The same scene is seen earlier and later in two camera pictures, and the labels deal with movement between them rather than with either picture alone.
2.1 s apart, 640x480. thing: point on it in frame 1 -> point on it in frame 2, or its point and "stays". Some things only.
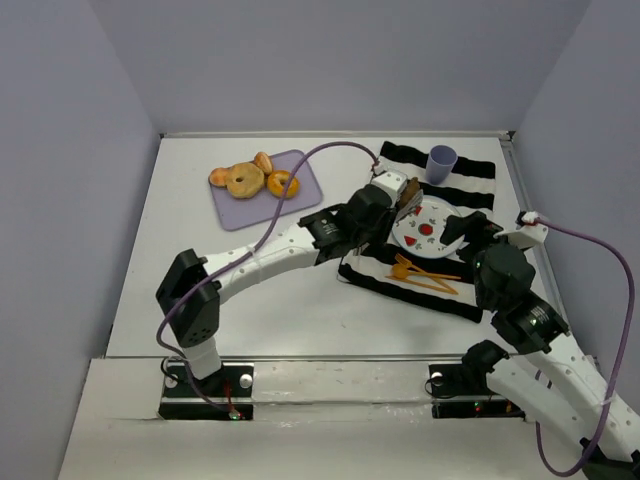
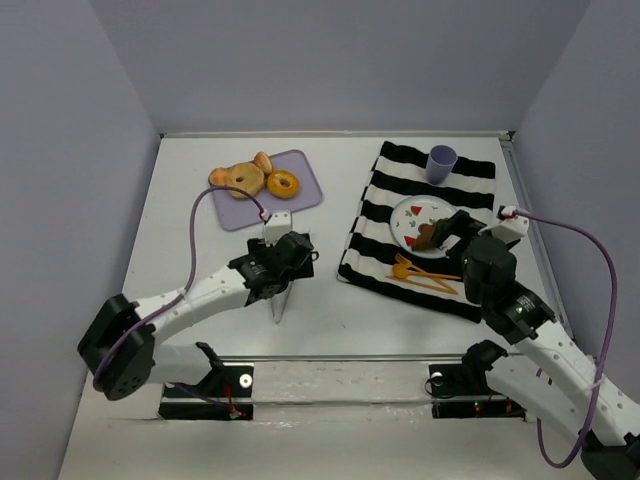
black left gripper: (400, 203) -> (288, 273)
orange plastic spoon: (400, 271) stays
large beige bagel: (244, 180) stays
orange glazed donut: (278, 181) stays
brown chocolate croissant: (412, 187) -> (424, 239)
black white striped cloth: (446, 284) stays
